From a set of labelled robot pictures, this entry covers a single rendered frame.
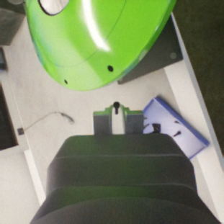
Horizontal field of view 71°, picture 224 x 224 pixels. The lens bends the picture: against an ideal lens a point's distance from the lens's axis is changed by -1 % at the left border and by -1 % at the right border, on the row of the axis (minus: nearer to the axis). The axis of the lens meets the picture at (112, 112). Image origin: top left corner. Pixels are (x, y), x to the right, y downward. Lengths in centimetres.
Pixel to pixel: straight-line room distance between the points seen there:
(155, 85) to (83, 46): 18
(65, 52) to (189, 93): 22
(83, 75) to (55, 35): 7
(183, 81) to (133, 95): 11
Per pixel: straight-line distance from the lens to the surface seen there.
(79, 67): 24
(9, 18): 80
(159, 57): 33
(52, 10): 27
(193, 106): 32
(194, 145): 34
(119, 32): 20
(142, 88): 36
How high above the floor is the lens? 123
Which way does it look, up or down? 49 degrees down
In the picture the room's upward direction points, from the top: 105 degrees counter-clockwise
